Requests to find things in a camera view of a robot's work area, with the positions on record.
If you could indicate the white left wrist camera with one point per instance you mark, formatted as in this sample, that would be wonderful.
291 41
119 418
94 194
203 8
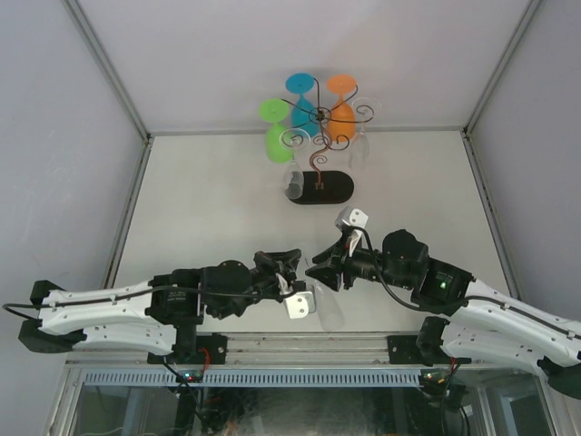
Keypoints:
298 297

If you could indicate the clear champagne flute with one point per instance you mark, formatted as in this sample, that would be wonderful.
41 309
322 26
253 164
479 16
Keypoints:
365 109
294 140

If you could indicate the blue slotted cable duct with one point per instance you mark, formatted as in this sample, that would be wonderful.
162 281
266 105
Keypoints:
250 378

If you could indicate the orange plastic wine glass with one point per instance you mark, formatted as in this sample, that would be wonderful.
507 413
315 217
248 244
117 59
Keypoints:
341 125

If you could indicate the aluminium front frame rail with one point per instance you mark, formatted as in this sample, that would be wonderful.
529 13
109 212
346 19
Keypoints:
260 349

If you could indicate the clear champagne flute front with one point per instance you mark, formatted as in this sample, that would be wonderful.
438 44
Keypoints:
294 140

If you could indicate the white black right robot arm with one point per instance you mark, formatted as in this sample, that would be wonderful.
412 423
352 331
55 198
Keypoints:
466 320

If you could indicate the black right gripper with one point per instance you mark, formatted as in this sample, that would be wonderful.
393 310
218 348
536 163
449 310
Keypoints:
330 273

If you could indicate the clear upside-down glass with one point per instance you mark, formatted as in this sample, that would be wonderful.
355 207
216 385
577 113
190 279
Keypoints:
330 314

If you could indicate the green plastic wine glass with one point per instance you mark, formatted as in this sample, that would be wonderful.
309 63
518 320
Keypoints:
274 111

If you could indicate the clear champagne flute back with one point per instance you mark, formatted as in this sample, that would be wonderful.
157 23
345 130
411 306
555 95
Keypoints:
365 109

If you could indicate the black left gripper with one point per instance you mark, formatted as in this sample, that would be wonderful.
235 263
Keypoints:
290 259

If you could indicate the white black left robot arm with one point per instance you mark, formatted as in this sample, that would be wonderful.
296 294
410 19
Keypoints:
160 316

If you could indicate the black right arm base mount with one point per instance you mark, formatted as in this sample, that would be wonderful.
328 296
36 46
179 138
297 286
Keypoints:
403 350

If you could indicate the blue plastic wine glass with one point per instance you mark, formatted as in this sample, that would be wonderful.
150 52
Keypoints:
301 117

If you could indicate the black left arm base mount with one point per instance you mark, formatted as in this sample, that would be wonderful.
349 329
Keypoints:
211 349

